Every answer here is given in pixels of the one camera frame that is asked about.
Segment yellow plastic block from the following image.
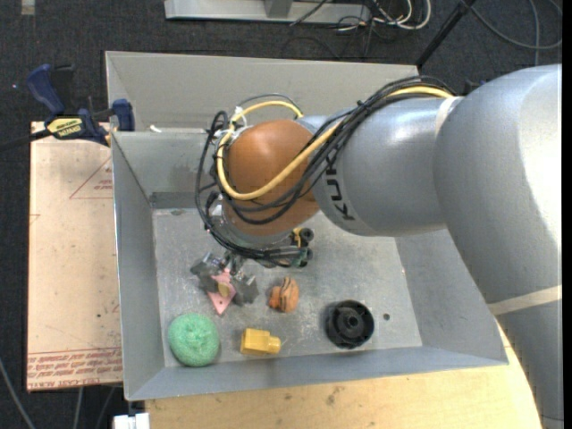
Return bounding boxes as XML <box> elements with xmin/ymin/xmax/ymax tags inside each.
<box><xmin>240</xmin><ymin>327</ymin><xmax>282</xmax><ymax>357</ymax></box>

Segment green round scrubber sponge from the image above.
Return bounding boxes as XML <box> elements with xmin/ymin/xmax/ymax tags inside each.
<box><xmin>167</xmin><ymin>312</ymin><xmax>222</xmax><ymax>368</ymax></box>

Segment pink triangular block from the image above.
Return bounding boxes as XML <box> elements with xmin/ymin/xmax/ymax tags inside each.
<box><xmin>206</xmin><ymin>269</ymin><xmax>238</xmax><ymax>316</ymax></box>

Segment orange and brown striped toy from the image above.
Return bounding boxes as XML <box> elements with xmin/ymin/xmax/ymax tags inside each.
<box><xmin>267</xmin><ymin>275</ymin><xmax>300</xmax><ymax>314</ymax></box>

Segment black round plastic cap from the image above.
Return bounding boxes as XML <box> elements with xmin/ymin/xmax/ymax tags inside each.
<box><xmin>324</xmin><ymin>299</ymin><xmax>376</xmax><ymax>350</ymax></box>

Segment brown cardboard board, red print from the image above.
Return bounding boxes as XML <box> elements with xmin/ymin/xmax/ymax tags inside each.
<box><xmin>26</xmin><ymin>121</ymin><xmax>124</xmax><ymax>393</ymax></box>

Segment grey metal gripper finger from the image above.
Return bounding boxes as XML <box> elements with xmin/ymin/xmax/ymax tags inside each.
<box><xmin>231</xmin><ymin>273</ymin><xmax>261</xmax><ymax>307</ymax></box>
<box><xmin>190</xmin><ymin>251</ymin><xmax>225</xmax><ymax>290</ymax></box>

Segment grey metal bin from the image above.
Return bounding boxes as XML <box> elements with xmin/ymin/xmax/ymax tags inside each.
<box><xmin>105</xmin><ymin>50</ymin><xmax>509</xmax><ymax>402</ymax></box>

